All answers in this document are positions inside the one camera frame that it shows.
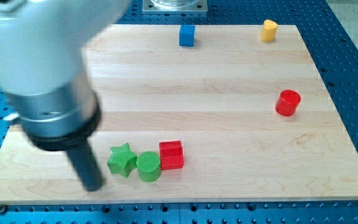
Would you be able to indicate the wooden board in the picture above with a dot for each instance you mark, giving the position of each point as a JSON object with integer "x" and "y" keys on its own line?
{"x": 218, "y": 98}

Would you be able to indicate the green star block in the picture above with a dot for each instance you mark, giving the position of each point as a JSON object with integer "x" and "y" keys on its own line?
{"x": 122, "y": 160}

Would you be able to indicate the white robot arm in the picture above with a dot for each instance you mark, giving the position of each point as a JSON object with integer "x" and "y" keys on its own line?
{"x": 42, "y": 71}

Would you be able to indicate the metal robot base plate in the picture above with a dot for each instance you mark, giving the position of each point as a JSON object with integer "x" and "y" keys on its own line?
{"x": 174, "y": 5}

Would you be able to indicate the blue cube block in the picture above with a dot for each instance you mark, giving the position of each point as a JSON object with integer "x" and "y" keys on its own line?
{"x": 187, "y": 35}

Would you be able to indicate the red hexagon block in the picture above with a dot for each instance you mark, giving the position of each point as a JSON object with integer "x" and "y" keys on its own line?
{"x": 287, "y": 102}

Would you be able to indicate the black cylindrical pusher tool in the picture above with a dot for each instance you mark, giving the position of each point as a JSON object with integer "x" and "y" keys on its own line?
{"x": 85, "y": 165}

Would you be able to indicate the yellow heart block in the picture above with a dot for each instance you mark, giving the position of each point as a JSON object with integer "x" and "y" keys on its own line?
{"x": 269, "y": 30}

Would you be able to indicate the red cube block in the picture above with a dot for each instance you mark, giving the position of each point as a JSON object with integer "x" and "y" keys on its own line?
{"x": 171, "y": 155}

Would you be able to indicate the green cylinder block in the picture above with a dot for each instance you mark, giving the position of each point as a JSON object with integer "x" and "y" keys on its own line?
{"x": 148, "y": 165}

